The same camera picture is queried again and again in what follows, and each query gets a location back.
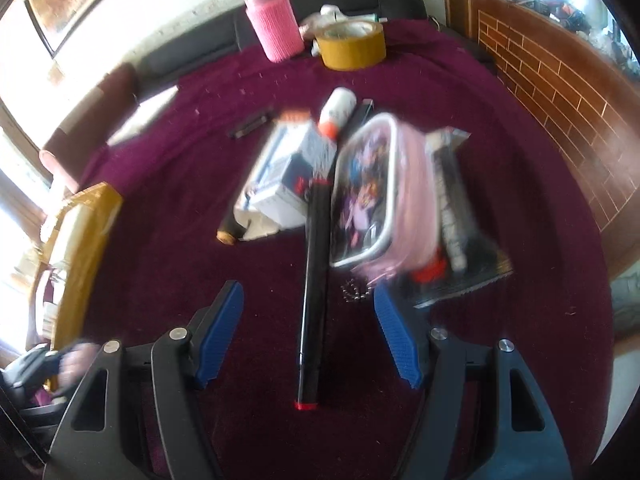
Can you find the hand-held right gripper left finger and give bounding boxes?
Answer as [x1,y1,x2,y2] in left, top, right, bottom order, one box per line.
[42,280,246,480]

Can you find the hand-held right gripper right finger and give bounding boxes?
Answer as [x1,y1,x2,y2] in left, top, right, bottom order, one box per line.
[373,287,573,480]

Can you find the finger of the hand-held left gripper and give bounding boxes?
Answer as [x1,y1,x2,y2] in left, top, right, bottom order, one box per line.
[2,342,71,396]

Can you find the black marker red cap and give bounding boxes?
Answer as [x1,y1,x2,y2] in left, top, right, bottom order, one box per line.
[293,177,333,412]

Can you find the yellow edged tray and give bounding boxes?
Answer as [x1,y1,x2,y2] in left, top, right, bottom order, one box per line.
[40,182,123,391]

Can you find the white bottle orange cap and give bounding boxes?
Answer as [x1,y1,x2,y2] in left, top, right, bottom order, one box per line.
[318,87,357,141]

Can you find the white paper scrap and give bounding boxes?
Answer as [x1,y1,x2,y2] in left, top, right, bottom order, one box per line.
[235,210,283,242]

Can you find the black foil packet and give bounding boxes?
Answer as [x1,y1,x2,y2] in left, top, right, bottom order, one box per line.
[410,127,516,310]

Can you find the maroon tablecloth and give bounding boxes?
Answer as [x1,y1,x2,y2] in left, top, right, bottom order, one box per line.
[65,17,616,480]

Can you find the cartoon print pencil case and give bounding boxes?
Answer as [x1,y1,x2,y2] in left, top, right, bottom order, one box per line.
[328,112,441,281]

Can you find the white adapter box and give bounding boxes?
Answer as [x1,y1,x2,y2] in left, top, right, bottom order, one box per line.
[252,132,338,231]

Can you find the long white blue box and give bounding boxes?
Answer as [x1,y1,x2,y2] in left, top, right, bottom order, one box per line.
[235,109,313,211]

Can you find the black pen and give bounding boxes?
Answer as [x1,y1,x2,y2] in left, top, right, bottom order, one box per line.
[227,110,276,140]
[345,99,376,136]

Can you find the maroon armchair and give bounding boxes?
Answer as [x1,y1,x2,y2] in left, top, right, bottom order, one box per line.
[40,62,138,191]

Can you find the wooden brick pattern cabinet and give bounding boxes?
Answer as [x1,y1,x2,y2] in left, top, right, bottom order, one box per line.
[440,0,640,276]

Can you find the black sofa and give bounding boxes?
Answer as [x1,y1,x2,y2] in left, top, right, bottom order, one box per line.
[135,0,428,81]

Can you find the yellow tape roll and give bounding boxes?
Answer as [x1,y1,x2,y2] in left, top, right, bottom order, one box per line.
[314,21,387,72]

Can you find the pink crochet covered bottle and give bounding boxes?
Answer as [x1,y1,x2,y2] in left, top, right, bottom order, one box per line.
[242,0,307,64]

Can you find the white crumpled cloth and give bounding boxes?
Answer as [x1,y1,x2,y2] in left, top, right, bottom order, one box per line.
[300,4,343,38]

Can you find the metal bead chain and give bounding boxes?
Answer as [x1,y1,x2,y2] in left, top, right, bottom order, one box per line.
[340,280,373,306]

